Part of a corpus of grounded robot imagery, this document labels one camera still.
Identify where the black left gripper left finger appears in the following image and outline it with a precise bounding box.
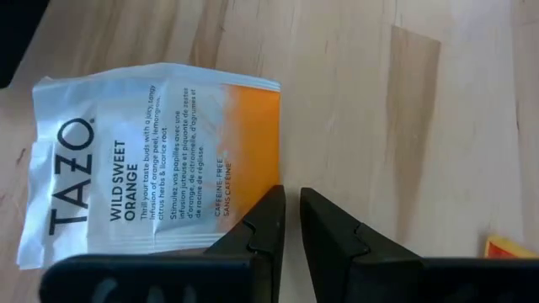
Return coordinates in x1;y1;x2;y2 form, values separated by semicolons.
39;184;287;303

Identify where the white orange Tazo tea packet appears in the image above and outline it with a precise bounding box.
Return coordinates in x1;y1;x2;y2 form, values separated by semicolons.
16;61;282;270

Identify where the orange green tea packet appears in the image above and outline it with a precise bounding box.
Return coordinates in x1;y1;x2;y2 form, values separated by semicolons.
483;234;539;259

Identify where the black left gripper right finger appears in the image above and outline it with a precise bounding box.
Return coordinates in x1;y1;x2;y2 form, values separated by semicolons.
299;187;539;303

